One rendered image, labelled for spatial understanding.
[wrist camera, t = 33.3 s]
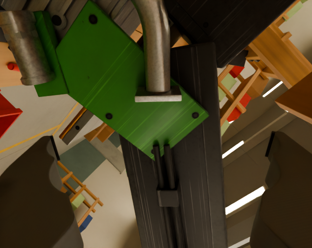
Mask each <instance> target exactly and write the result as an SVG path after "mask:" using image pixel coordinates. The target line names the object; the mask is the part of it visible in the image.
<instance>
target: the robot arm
mask: <svg viewBox="0 0 312 248"><path fill-rule="evenodd" d="M265 156H266V157H268V160H269V161H270V165H269V169H268V172H267V175H266V178H265V183H266V184H267V186H268V189H267V190H265V191H264V192H263V194H262V197H261V200H260V203H259V206H258V209H257V212H256V215H255V219H254V222H253V226H252V231H251V235H250V247H251V248H312V154H311V153H310V152H309V151H307V150H306V149H305V148H303V147H302V146H301V145H299V144H298V143H297V142H295V141H294V140H293V139H292V138H290V137H289V136H288V135H286V134H285V133H284V132H281V131H272V132H271V134H270V138H269V142H268V146H267V150H266V154H265ZM59 160H60V157H59V154H58V150H57V147H56V144H55V141H54V138H53V136H52V135H51V136H43V137H41V138H40V139H39V140H38V141H36V142H35V143H34V144H33V145H32V146H31V147H30V148H29V149H27V150H26V151H25V152H24V153H23V154H22V155H21V156H20V157H18V158H17V159H16V160H15V161H14V162H13V163H12V164H11V165H10V166H9V167H8V168H7V169H6V170H5V171H4V172H3V173H2V174H1V176H0V248H84V243H83V239H82V236H81V233H80V230H79V227H78V224H77V221H76V217H75V214H74V211H73V208H72V205H71V202H70V199H69V196H68V195H67V194H66V193H64V192H61V191H60V190H61V188H62V180H61V177H60V174H59V171H58V168H57V163H58V161H59Z"/></svg>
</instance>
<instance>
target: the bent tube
mask: <svg viewBox="0 0 312 248"><path fill-rule="evenodd" d="M130 1H131V2H132V4H133V5H134V7H135V9H136V11H137V13H138V16H139V18H140V22H141V25H142V30H143V42H144V59H145V76H146V86H144V87H138V89H137V91H136V94H135V102H156V101H181V100H182V95H181V91H180V88H179V86H171V85H170V25H169V18H168V13H167V9H166V5H165V2H164V0H130Z"/></svg>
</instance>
